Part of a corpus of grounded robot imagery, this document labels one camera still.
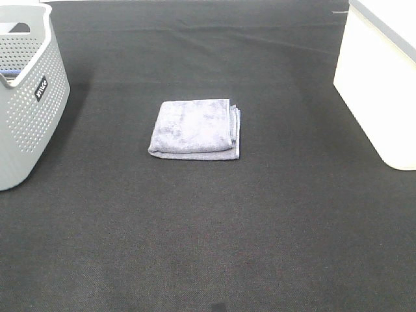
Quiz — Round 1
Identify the lavender towel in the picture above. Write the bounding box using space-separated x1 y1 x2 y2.
148 99 241 161

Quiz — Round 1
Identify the black table mat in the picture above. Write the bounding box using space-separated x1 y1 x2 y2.
1 1 415 311

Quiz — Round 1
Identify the grey perforated laundry basket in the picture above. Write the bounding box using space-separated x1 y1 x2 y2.
1 1 70 190

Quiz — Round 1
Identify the white storage box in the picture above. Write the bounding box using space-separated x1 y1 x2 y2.
333 1 415 171

